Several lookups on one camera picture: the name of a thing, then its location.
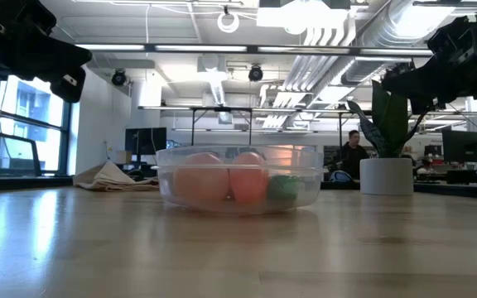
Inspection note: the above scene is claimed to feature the black computer monitor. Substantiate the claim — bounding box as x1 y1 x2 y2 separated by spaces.
123 127 168 157
441 129 477 171

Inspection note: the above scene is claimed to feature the green snake plant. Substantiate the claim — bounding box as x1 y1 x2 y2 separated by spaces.
345 79 430 160

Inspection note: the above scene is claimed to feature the black ceiling spot lamp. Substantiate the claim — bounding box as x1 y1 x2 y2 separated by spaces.
110 69 129 88
247 64 265 83

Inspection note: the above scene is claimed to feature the clear plastic tupperware container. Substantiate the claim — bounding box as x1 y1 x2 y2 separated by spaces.
152 144 330 216

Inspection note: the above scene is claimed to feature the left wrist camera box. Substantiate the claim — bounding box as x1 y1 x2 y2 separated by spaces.
50 67 87 104

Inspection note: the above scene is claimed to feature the orange toy carrot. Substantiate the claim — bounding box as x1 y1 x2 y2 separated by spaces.
229 151 270 205

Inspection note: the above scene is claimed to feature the white coiled ceiling cable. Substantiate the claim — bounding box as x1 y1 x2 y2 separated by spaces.
216 9 241 35

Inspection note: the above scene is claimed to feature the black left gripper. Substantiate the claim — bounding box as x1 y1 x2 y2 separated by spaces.
0 0 93 82

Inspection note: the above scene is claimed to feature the white plant pot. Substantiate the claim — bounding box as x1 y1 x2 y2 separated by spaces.
359 156 415 197

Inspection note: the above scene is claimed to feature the silver ceiling duct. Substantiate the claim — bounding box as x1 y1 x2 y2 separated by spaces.
340 0 471 87

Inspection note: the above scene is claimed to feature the beige folded cloth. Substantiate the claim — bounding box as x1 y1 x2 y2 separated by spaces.
73 160 160 193

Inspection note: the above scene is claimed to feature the black ceiling lamp cluster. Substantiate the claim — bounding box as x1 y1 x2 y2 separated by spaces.
381 60 416 79

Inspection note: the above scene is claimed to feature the blue round object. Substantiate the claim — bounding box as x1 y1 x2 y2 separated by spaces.
329 169 354 185

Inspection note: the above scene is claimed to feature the long ceiling light bar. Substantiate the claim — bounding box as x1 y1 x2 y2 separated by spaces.
75 42 434 58

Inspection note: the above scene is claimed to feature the black frame desk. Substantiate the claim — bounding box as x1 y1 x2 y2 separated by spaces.
190 106 253 145

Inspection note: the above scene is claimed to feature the black office chair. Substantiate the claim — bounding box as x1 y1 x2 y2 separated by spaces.
0 129 41 177

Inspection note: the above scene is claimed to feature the green toy pea pod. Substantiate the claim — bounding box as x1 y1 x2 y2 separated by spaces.
266 174 302 209

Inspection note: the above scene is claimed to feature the person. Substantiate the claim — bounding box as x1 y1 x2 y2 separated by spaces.
333 129 373 180

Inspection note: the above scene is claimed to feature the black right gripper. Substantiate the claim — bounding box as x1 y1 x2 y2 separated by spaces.
381 0 477 104

